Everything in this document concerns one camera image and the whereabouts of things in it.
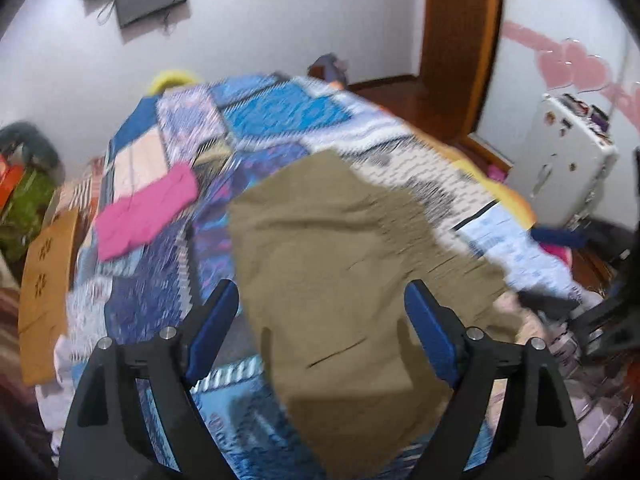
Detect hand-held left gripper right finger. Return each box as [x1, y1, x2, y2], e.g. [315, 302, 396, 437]
[404, 280, 586, 480]

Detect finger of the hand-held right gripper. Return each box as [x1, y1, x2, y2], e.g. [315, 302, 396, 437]
[531, 227, 590, 250]
[517, 289, 583, 313]

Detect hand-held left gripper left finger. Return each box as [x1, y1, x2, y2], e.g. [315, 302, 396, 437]
[59, 279, 240, 480]

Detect olive green pants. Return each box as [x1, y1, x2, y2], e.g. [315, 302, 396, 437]
[227, 149, 531, 478]

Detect white small cabinet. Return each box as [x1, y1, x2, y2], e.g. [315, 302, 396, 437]
[505, 92, 621, 221]

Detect dark small jar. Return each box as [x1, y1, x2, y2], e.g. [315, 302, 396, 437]
[585, 105, 611, 131]

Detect pink folded cloth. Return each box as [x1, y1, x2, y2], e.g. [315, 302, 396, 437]
[94, 162, 200, 262]

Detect wooden lap desk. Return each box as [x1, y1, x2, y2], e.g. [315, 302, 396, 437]
[18, 208, 81, 387]

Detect striped bed sheet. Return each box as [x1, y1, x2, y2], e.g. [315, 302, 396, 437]
[55, 160, 108, 221]

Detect brown striped curtain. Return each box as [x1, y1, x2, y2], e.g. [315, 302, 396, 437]
[0, 280, 51, 466]

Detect wooden wardrobe with heart stickers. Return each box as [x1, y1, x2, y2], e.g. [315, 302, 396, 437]
[465, 0, 640, 171]

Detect green patterned cloth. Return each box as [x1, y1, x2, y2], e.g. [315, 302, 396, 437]
[0, 170, 56, 261]

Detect brown wooden door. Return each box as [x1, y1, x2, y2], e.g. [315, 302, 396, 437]
[420, 0, 503, 136]

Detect blue patchwork blanket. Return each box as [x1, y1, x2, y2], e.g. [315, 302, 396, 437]
[65, 74, 591, 480]

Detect orange box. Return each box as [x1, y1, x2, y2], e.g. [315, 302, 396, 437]
[0, 155, 23, 206]

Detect yellow bed headboard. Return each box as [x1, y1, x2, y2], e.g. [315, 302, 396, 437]
[149, 69, 201, 95]

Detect grey plush toy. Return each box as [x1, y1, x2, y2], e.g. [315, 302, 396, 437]
[0, 121, 63, 181]

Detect dark blue backpack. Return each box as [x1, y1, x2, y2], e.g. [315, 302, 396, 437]
[307, 52, 351, 91]

